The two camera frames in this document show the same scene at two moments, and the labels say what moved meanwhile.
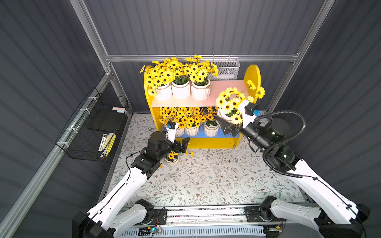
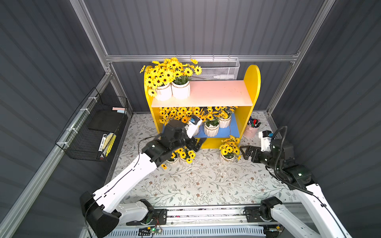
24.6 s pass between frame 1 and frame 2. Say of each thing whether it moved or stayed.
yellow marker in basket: stayed
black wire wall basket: stayed
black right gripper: moved
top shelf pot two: stayed
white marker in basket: stayed
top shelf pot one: stayed
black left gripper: moved
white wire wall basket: stayed
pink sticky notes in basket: stayed
